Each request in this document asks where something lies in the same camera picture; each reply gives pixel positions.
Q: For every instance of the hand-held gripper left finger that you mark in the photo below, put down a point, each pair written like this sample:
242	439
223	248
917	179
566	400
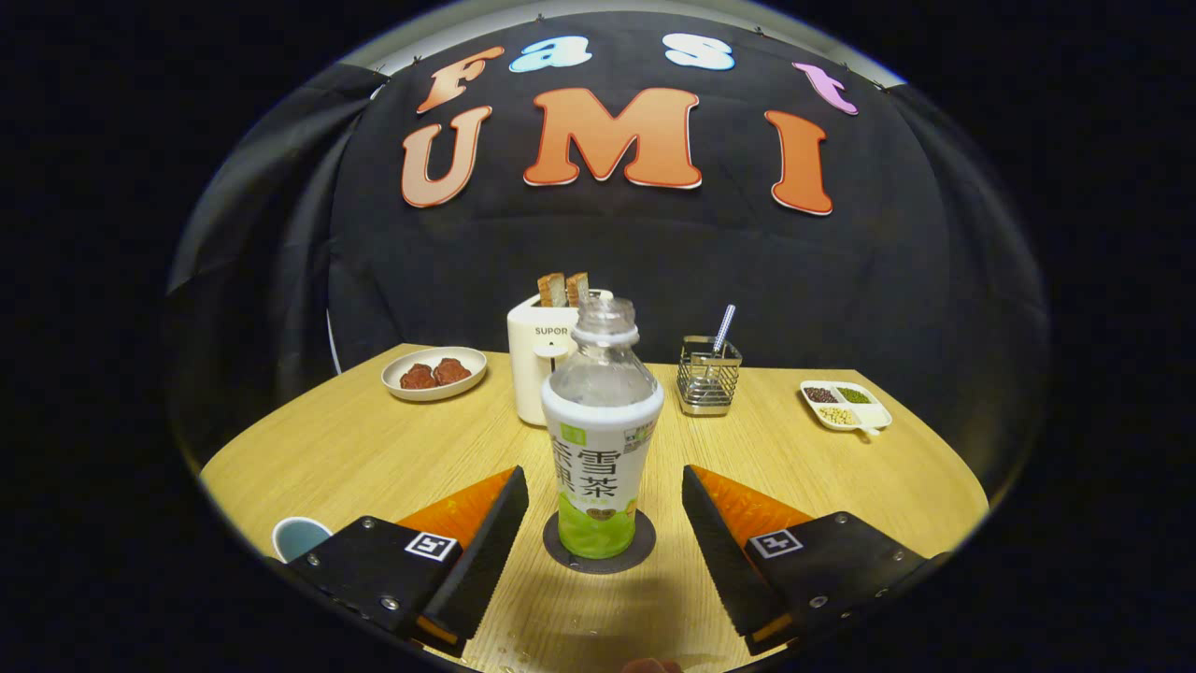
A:
486	561

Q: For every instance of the round dark coaster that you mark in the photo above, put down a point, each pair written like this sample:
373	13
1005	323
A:
598	566

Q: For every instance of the toast slice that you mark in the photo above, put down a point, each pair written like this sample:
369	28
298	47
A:
552	291
577	289

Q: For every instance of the white divided dish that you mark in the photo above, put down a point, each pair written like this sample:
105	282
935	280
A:
874	416

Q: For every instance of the white toaster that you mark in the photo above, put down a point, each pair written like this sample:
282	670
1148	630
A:
528	374

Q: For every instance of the red food piece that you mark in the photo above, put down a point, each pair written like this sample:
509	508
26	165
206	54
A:
418	377
451	371

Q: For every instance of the dark beans pile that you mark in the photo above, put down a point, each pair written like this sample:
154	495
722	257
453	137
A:
820	394

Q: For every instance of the green beans pile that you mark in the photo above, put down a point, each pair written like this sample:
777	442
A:
852	394

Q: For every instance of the cream round plate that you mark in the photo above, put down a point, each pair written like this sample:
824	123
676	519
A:
434	394

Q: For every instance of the clear juice bottle white label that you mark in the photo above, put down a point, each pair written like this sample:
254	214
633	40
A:
603	449

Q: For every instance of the white cup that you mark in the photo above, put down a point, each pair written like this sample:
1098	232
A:
294	542

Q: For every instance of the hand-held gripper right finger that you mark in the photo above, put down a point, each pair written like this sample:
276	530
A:
724	561

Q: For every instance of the yellow beans pile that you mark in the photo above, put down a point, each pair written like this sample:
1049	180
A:
838	416

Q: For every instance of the metal straw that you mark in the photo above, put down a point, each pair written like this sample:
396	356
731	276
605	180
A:
724	327

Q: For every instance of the wooden table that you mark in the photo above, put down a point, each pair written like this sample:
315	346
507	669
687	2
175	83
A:
374	449

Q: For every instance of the white stand pole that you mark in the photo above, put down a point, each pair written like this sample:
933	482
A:
332	341

